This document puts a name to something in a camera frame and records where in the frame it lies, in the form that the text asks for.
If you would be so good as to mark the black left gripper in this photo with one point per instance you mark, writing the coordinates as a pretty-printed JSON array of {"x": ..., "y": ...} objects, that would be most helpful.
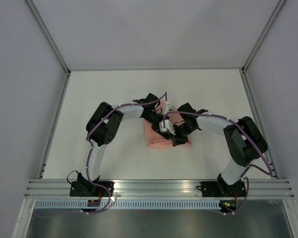
[{"x": 156, "y": 127}]

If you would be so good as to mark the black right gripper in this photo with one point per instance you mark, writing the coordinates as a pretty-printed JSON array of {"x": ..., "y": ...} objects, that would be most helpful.
[{"x": 177, "y": 138}]

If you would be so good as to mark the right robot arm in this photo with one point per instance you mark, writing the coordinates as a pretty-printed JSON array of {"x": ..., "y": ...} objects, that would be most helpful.
[{"x": 245, "y": 142}]

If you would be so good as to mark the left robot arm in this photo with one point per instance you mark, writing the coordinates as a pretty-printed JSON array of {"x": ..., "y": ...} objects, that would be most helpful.
[{"x": 104, "y": 124}]

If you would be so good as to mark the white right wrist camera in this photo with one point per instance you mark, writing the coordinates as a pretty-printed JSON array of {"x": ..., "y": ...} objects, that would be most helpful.
[{"x": 166, "y": 126}]

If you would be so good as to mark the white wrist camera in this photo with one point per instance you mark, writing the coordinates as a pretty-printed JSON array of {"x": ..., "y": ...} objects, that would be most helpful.
[
  {"x": 168, "y": 107},
  {"x": 166, "y": 126}
]

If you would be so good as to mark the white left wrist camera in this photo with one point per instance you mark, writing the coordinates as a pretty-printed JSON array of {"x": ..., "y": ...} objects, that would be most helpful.
[{"x": 168, "y": 107}]

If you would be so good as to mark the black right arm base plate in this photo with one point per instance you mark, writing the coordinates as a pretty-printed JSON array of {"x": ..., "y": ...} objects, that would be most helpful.
[{"x": 217, "y": 189}]

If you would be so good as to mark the left side aluminium rail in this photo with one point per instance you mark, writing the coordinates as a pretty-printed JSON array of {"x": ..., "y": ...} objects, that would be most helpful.
[{"x": 50, "y": 137}]

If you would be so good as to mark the white slotted cable duct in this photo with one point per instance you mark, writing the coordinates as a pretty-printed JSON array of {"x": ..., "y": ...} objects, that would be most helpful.
[{"x": 129, "y": 204}]

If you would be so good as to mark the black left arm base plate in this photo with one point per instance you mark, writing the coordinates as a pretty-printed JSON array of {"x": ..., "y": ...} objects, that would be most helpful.
[{"x": 78, "y": 190}]

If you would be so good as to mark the left aluminium frame post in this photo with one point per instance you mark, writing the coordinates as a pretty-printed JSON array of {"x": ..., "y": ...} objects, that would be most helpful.
[{"x": 30, "y": 4}]

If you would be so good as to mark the aluminium frame post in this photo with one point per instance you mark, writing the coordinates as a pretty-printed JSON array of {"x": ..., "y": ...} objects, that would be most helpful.
[
  {"x": 264, "y": 33},
  {"x": 30, "y": 4}
]

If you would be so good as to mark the aluminium front rail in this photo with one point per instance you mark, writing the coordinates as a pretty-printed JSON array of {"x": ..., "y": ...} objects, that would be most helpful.
[{"x": 159, "y": 189}]

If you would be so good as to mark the right aluminium frame post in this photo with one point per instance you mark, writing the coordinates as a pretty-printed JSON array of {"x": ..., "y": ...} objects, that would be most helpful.
[{"x": 264, "y": 33}]

